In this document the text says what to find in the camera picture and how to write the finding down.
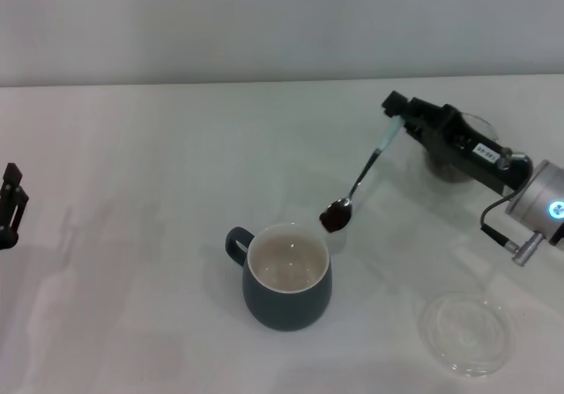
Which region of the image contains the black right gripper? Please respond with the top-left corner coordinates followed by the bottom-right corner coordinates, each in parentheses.
top-left (381, 90), bottom-right (534, 195)

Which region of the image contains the blue-handled metal spoon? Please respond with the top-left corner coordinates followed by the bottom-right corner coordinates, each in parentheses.
top-left (328, 118), bottom-right (403, 221)

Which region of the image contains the small portion of coffee beans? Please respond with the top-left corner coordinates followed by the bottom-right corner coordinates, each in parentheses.
top-left (319, 204), bottom-right (353, 235)

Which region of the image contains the dark teal ceramic mug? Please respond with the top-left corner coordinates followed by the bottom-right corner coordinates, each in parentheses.
top-left (225, 222), bottom-right (334, 332)

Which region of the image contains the clear glass saucer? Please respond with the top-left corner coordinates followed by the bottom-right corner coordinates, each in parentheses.
top-left (404, 145), bottom-right (499, 205)
top-left (417, 291), bottom-right (516, 377)

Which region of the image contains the clear glass cup with handle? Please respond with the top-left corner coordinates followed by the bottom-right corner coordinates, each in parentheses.
top-left (422, 111), bottom-right (501, 184)

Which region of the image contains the black cable with metal plug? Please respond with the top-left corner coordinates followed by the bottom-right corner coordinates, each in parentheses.
top-left (479, 193), bottom-right (544, 266)

